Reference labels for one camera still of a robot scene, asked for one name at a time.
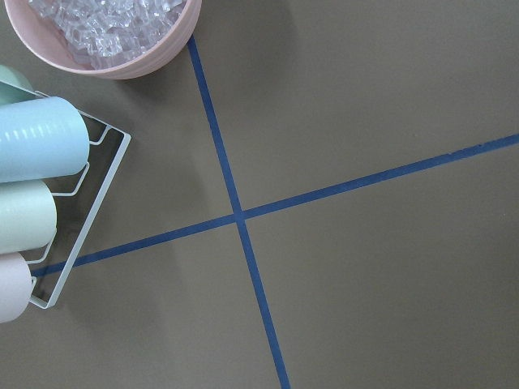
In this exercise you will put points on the white cup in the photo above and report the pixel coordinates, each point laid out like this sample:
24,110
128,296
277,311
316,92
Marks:
28,216

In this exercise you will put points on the blue cup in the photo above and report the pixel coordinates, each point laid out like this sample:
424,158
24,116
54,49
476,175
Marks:
42,138

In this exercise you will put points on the pink bowl with ice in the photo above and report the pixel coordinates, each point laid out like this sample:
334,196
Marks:
104,39

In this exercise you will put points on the pink cup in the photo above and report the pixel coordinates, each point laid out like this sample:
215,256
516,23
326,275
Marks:
16,286

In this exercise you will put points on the green cup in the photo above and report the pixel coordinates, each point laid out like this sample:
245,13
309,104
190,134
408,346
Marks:
15,87

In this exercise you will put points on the white wire cup rack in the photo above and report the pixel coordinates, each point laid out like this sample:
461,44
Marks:
78,200

